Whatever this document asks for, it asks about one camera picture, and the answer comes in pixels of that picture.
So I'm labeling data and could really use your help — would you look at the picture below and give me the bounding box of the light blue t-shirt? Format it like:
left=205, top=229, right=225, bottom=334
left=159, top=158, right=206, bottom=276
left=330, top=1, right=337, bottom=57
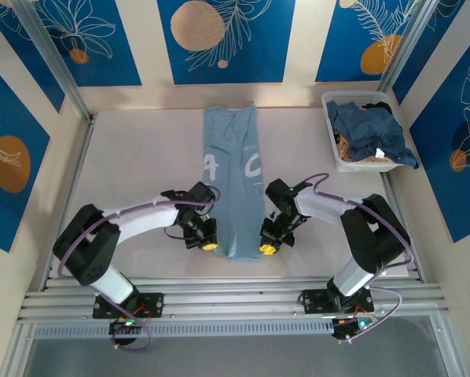
left=201, top=104, right=266, bottom=262

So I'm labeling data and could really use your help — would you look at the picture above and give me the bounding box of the tan patterned garment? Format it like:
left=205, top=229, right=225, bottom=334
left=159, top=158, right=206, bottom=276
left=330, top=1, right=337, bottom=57
left=332, top=131, right=389, bottom=164

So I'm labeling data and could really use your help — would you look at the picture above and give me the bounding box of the white perforated plastic basket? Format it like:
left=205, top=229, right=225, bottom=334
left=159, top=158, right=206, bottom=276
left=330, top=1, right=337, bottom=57
left=321, top=90, right=403, bottom=174

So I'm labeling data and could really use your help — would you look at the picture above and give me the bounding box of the dark blue clothes pile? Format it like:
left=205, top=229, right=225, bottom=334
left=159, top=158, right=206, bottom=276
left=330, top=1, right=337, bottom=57
left=327, top=100, right=420, bottom=170

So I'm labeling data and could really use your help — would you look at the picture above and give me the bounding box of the black garment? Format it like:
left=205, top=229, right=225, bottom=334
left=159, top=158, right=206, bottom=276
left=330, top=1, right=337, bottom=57
left=362, top=101, right=395, bottom=115

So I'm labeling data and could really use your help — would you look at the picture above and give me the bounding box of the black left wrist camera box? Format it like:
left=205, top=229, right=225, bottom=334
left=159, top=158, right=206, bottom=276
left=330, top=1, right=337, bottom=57
left=183, top=230, right=201, bottom=251

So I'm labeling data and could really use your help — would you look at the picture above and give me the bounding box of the aluminium frame rail bed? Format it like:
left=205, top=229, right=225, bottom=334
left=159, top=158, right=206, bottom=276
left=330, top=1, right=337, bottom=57
left=17, top=277, right=449, bottom=325

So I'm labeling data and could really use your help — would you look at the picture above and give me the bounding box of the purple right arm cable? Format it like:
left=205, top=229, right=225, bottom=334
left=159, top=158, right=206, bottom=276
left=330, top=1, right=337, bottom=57
left=293, top=172, right=415, bottom=272

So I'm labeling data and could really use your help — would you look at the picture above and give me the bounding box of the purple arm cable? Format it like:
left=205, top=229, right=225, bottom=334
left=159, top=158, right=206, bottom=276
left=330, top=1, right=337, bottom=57
left=293, top=172, right=415, bottom=272
left=57, top=184, right=222, bottom=278

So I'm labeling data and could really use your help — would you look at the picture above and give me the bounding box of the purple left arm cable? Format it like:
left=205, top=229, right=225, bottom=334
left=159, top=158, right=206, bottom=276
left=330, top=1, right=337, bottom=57
left=57, top=184, right=222, bottom=278

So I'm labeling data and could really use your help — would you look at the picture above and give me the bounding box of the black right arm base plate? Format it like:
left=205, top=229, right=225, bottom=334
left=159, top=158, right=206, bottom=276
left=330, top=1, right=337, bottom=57
left=299, top=288, right=376, bottom=315

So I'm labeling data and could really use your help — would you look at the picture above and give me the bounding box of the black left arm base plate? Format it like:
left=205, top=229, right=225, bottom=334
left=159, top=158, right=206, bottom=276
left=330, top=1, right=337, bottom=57
left=92, top=292, right=165, bottom=320

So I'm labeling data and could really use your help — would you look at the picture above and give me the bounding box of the grey slotted cable duct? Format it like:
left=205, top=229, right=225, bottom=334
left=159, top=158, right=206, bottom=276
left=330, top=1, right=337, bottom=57
left=32, top=320, right=338, bottom=339

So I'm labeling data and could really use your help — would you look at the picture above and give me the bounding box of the aluminium side rail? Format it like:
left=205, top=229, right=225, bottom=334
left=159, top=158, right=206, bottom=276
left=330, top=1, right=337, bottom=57
left=39, top=114, right=97, bottom=292

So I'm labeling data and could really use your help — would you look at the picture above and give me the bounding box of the blue floral wall panel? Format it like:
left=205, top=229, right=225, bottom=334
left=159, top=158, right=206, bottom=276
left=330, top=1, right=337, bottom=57
left=0, top=54, right=52, bottom=254
left=315, top=0, right=423, bottom=83
left=26, top=0, right=143, bottom=88
left=156, top=0, right=297, bottom=86
left=409, top=23, right=470, bottom=244

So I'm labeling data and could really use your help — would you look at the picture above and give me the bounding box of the aluminium frame post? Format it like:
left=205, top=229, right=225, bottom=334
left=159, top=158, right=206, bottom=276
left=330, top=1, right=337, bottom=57
left=13, top=0, right=94, bottom=122
left=377, top=0, right=445, bottom=94

